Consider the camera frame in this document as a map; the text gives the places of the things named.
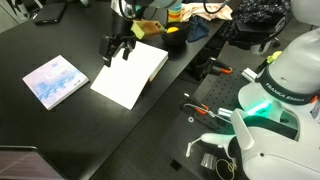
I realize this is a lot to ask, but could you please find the white aluminium block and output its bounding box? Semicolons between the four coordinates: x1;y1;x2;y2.
240;67;258;83

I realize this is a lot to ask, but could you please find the black perforated breadboard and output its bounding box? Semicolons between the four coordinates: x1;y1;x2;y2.
159;66;268;180

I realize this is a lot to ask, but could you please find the black clamp with orange handle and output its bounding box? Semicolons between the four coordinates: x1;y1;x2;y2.
196;57;234;79

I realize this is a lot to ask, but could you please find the orange clamp with silver bar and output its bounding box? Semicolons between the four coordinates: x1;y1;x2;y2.
181;93;219;121

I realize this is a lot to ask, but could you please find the tan rubber band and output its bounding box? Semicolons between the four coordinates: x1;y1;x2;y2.
214;158;238;176

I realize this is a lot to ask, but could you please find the black notebook case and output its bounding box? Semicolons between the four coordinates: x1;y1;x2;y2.
32;2;67;26

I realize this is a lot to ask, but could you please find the small black square piece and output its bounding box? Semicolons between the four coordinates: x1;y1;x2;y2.
169;159;181;171

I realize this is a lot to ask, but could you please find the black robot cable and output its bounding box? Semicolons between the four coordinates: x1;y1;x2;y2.
203;0;231;15

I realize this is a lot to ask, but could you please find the black office chair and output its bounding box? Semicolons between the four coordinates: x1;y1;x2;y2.
229;19;284;56

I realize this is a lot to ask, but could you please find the dark blue cloth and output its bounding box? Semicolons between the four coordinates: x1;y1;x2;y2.
186;15;210;43

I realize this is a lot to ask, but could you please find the beige cloth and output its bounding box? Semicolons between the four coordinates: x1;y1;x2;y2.
181;2;233;22

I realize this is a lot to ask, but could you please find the orange robotics textbook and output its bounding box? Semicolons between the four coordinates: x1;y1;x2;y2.
89;40;169;111

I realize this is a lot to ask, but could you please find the blue and white book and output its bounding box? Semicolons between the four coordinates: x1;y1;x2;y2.
21;54;90;111

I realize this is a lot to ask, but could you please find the black speckled garment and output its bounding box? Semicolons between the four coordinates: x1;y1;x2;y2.
218;0;294;43

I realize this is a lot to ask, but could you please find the yellow-green plastic object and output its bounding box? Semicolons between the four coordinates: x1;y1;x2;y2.
265;50;283;64

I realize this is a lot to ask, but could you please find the small clear plastic bag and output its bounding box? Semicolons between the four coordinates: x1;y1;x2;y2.
200;153;216;169

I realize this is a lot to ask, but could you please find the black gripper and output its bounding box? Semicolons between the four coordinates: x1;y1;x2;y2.
98;13;138;68

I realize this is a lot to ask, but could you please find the thin white cable plug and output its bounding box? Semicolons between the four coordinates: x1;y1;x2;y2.
185;139;202;158

